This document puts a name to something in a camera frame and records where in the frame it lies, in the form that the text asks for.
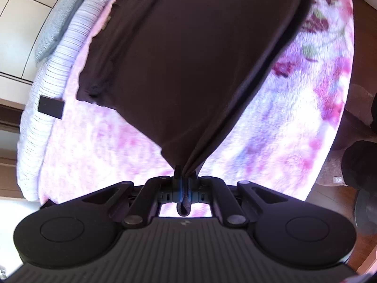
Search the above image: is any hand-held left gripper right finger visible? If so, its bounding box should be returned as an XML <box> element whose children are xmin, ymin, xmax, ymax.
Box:
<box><xmin>188</xmin><ymin>169</ymin><xmax>287</xmax><ymax>229</ymax></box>

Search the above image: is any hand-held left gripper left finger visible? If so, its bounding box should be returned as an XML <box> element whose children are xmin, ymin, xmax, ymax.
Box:
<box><xmin>82</xmin><ymin>165</ymin><xmax>182</xmax><ymax>229</ymax></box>

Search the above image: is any dark brown garment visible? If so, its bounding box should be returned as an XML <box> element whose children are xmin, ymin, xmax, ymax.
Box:
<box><xmin>76</xmin><ymin>0</ymin><xmax>314</xmax><ymax>216</ymax></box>

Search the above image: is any pink floral blanket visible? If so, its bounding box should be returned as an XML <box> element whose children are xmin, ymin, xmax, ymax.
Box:
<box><xmin>38</xmin><ymin>0</ymin><xmax>354</xmax><ymax>217</ymax></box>

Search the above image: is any beige slipper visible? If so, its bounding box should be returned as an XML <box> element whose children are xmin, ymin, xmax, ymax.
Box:
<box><xmin>316</xmin><ymin>146</ymin><xmax>350</xmax><ymax>187</ymax></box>
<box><xmin>342</xmin><ymin>83</ymin><xmax>374</xmax><ymax>127</ymax></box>

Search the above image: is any black mattress tag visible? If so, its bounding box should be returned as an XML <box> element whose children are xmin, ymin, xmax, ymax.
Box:
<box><xmin>38</xmin><ymin>95</ymin><xmax>64</xmax><ymax>120</ymax></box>

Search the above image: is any black cloth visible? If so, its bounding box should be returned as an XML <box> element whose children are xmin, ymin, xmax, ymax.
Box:
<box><xmin>343</xmin><ymin>139</ymin><xmax>377</xmax><ymax>191</ymax></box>

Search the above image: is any brown wooden furniture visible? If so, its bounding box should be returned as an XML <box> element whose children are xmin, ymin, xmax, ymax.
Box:
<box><xmin>0</xmin><ymin>97</ymin><xmax>31</xmax><ymax>199</ymax></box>

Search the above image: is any white striped mattress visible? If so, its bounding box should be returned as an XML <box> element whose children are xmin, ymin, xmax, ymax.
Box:
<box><xmin>18</xmin><ymin>0</ymin><xmax>131</xmax><ymax>202</ymax></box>

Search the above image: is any dark round object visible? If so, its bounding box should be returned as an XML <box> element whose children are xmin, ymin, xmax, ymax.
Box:
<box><xmin>354</xmin><ymin>190</ymin><xmax>377</xmax><ymax>237</ymax></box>

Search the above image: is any grey pillow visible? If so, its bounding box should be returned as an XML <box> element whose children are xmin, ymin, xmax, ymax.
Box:
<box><xmin>35</xmin><ymin>0</ymin><xmax>92</xmax><ymax>63</ymax></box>

